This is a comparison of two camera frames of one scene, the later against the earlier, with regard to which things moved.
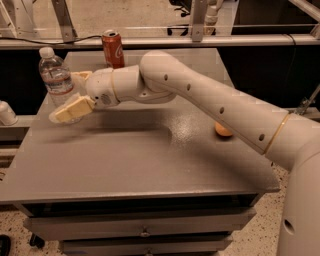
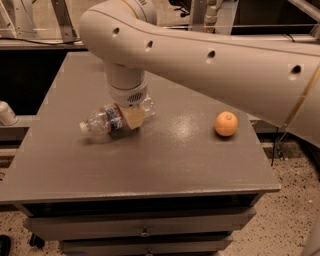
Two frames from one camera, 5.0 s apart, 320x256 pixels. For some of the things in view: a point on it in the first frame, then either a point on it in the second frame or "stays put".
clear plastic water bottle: [56, 78] → [113, 117]
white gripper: [100, 86] → [130, 97]
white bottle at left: [7, 114] stays put
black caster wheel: [37, 241] stays put
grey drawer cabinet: [143, 177] stays put
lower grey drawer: [172, 247] stays put
